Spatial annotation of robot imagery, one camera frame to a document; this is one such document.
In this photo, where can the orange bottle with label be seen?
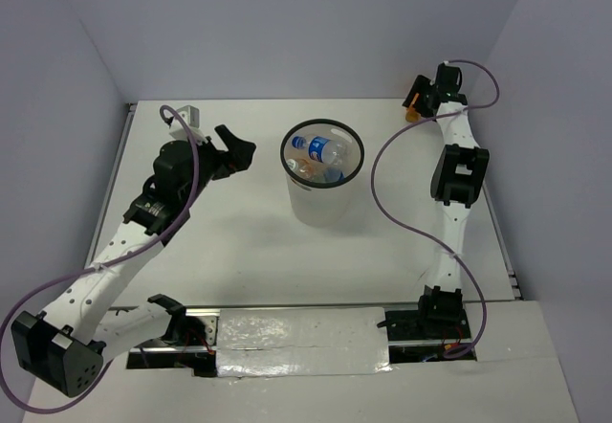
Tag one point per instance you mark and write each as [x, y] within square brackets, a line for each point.
[411, 113]

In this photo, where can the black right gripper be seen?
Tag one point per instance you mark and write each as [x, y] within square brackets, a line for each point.
[422, 85]

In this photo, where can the blue cap pepsi water bottle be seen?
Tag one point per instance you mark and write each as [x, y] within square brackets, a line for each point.
[320, 149]

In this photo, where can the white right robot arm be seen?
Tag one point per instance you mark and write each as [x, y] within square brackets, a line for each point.
[455, 187]

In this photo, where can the blue label white cap bottle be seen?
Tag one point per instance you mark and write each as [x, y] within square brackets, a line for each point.
[331, 174]

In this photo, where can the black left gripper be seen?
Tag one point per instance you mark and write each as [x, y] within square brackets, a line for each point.
[237, 158]

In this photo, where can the silver foil tape panel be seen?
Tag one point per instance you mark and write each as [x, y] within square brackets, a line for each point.
[301, 342]

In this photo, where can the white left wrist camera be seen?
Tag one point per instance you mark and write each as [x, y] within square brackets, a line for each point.
[191, 117]

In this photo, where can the white bin with black rim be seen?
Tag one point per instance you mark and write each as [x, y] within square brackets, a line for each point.
[321, 205]

